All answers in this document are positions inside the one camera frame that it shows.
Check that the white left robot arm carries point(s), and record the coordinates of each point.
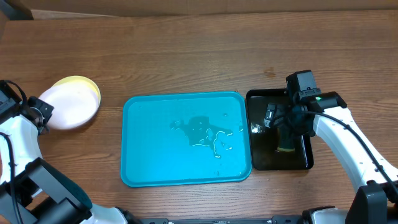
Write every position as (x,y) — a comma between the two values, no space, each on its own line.
(33,191)

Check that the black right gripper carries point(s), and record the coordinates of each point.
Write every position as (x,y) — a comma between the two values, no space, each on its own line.
(280,116)

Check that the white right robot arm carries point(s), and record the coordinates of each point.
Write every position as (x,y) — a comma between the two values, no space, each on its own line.
(373,178)

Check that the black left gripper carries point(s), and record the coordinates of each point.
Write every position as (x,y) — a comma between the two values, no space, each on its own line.
(45,109)

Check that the green and yellow sponge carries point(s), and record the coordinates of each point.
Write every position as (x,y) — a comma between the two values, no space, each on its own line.
(285,141)

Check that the black water tray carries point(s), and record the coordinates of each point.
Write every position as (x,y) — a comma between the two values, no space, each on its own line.
(264,141)

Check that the yellow plate with sauce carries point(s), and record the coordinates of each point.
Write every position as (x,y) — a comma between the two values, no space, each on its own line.
(82,80)

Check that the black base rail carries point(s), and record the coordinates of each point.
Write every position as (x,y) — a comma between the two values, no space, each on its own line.
(217,221)

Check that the teal plastic tray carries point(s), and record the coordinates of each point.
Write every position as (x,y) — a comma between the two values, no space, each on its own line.
(186,138)

